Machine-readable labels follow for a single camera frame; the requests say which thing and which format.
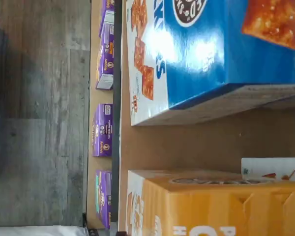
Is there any wooden shelf board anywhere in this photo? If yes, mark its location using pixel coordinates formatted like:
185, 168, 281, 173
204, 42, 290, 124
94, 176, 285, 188
118, 0, 295, 236

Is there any blue white pretzel crackers box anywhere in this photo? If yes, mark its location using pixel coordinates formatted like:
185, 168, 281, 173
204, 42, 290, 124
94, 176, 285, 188
126, 0, 295, 126

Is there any purple and teal Annie's box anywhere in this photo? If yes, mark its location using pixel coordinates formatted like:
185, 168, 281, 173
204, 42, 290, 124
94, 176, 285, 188
95, 169, 113, 230

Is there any yellow white pretzel crackers box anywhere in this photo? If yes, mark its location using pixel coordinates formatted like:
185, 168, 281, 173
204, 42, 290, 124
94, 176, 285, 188
126, 169, 295, 236

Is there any white box behind orange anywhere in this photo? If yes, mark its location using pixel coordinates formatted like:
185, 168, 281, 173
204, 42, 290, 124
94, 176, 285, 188
241, 157, 295, 183

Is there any purple snack boxes group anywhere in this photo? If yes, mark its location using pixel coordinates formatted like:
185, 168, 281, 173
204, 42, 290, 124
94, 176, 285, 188
85, 0, 114, 231

